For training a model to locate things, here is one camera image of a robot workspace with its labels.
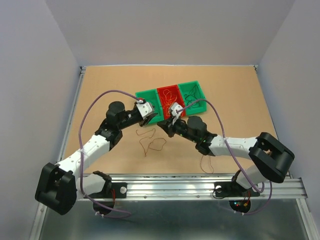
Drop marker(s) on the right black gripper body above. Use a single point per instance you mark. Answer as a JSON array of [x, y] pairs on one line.
[[180, 128]]

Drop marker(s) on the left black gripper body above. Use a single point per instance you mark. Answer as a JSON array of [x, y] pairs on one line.
[[131, 118]]

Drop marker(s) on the red plastic bin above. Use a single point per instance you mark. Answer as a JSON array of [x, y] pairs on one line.
[[168, 95]]

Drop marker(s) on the green plastic bin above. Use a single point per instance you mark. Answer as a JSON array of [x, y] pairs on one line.
[[192, 91], [152, 97]]

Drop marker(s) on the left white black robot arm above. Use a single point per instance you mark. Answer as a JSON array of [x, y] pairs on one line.
[[61, 184]]

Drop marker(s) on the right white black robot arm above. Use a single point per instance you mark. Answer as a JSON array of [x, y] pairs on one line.
[[271, 159]]

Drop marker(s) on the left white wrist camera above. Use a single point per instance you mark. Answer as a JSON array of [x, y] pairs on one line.
[[145, 108]]

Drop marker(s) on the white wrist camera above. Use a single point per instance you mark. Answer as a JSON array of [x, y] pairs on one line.
[[175, 111], [145, 108]]

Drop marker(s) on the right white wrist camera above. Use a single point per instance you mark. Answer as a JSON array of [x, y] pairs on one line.
[[175, 111]]

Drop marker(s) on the aluminium mounting rail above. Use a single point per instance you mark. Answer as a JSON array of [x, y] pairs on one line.
[[196, 187]]

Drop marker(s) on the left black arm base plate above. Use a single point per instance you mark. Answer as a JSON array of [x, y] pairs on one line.
[[117, 190]]

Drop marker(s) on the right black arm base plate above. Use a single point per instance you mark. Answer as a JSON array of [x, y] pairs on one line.
[[227, 189]]

